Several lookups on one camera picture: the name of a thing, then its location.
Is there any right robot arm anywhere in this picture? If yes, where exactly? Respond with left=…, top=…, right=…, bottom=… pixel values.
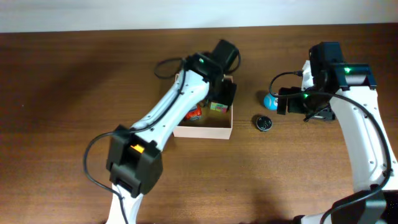
left=275, top=42, right=397, bottom=223

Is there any left black cable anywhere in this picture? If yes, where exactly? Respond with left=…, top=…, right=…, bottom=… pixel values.
left=82, top=57, right=242, bottom=224

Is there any blue ball toy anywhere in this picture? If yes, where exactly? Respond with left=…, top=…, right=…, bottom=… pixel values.
left=263, top=93, right=278, bottom=111

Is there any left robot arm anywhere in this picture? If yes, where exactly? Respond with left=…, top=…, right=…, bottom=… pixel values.
left=106, top=40, right=241, bottom=223

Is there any red toy fire truck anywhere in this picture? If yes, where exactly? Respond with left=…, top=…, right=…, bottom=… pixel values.
left=184, top=105, right=202, bottom=121

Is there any black cable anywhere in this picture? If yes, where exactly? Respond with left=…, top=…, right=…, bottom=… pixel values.
left=82, top=57, right=242, bottom=224
left=268, top=70, right=393, bottom=224

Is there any right black cable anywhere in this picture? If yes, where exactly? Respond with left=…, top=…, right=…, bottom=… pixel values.
left=268, top=70, right=393, bottom=224

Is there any multicoloured puzzle cube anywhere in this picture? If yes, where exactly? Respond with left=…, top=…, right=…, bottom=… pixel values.
left=210, top=102, right=229, bottom=113

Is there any black round cap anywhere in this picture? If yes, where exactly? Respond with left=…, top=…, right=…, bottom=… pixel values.
left=255, top=116, right=272, bottom=132

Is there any white cardboard box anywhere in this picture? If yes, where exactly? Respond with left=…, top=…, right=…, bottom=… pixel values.
left=170, top=71, right=232, bottom=139

